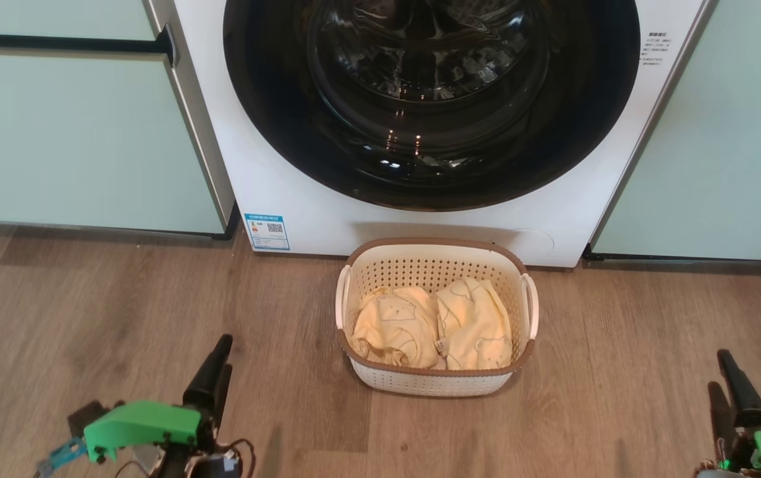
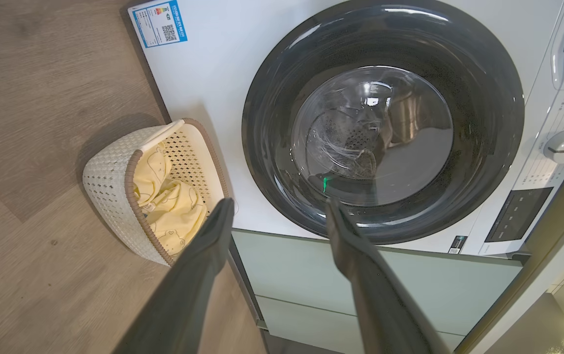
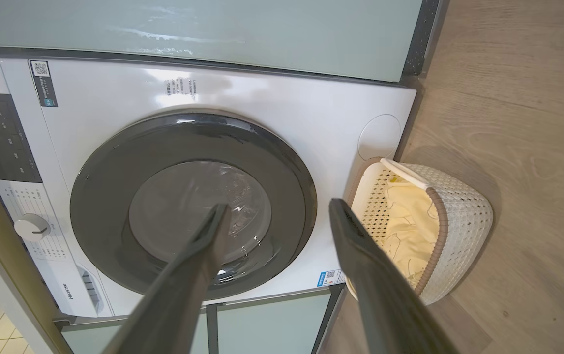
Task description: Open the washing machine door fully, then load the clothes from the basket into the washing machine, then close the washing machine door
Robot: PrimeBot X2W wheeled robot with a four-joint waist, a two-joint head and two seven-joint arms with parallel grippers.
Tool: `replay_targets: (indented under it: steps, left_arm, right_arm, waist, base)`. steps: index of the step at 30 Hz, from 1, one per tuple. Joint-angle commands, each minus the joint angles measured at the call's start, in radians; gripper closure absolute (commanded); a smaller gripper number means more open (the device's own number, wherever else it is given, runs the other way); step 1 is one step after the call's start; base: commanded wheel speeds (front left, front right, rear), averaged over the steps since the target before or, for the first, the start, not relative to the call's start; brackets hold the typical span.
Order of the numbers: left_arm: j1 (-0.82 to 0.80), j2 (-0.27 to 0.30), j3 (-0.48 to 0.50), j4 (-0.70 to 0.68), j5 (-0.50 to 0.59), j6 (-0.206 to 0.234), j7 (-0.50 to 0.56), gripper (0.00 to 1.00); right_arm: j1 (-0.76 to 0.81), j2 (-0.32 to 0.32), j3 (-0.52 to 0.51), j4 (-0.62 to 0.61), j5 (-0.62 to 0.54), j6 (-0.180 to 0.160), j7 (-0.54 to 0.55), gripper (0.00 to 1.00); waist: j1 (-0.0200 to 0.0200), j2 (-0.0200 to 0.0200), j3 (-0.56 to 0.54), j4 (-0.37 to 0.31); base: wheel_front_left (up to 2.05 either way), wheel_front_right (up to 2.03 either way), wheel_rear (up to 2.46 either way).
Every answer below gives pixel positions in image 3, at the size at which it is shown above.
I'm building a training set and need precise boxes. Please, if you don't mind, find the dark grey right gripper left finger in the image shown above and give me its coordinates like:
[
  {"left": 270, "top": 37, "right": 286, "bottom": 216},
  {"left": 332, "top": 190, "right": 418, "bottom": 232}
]
[{"left": 102, "top": 203, "right": 232, "bottom": 354}]

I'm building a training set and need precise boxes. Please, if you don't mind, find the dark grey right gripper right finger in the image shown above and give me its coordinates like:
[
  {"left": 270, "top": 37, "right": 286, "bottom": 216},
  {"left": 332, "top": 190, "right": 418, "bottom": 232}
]
[{"left": 328, "top": 198, "right": 459, "bottom": 354}]

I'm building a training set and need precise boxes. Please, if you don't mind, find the pale yellow baby garment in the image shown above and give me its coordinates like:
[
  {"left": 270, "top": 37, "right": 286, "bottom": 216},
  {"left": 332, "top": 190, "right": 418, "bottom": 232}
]
[
  {"left": 386, "top": 179, "right": 440, "bottom": 246},
  {"left": 379, "top": 234, "right": 434, "bottom": 291}
]

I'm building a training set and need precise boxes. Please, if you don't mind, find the grey round glass washer door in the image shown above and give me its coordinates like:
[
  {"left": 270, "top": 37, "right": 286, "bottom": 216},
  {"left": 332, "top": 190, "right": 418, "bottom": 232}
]
[{"left": 69, "top": 109, "right": 318, "bottom": 301}]

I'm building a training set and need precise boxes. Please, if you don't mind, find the white washing machine dial knob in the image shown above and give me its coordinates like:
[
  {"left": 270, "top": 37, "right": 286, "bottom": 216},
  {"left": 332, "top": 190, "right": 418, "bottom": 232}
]
[{"left": 14, "top": 214, "right": 51, "bottom": 242}]

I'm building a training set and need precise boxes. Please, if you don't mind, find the white front-load washing machine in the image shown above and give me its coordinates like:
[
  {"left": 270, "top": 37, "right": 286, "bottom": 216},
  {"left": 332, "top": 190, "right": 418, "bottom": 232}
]
[{"left": 0, "top": 58, "right": 417, "bottom": 319}]

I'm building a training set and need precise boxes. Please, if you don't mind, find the dark washing machine display panel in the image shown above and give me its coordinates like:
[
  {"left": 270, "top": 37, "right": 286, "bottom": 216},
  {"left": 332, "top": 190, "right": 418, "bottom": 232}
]
[{"left": 0, "top": 92, "right": 42, "bottom": 183}]

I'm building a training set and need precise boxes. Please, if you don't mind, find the light blue cabinet panel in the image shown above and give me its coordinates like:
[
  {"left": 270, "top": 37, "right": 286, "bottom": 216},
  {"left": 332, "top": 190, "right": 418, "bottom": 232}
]
[{"left": 0, "top": 0, "right": 425, "bottom": 82}]

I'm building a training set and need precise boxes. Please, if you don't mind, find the blue energy label sticker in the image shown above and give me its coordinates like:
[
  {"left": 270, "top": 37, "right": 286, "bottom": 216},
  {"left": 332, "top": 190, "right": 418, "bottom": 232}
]
[{"left": 316, "top": 269, "right": 346, "bottom": 288}]

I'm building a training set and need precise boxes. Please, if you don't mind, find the pale green cabinet panel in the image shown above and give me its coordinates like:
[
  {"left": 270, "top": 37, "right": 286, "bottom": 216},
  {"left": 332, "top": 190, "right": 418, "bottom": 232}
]
[
  {"left": 217, "top": 290, "right": 332, "bottom": 354},
  {"left": 60, "top": 312, "right": 209, "bottom": 354}
]

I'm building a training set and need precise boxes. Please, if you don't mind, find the white perforated laundry basket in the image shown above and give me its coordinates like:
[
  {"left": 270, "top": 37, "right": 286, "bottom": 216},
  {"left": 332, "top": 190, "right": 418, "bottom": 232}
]
[{"left": 346, "top": 157, "right": 494, "bottom": 305}]

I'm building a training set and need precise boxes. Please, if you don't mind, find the dark QR code sticker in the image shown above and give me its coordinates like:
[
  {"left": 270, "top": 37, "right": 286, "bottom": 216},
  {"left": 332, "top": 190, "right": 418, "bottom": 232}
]
[{"left": 29, "top": 60, "right": 59, "bottom": 108}]

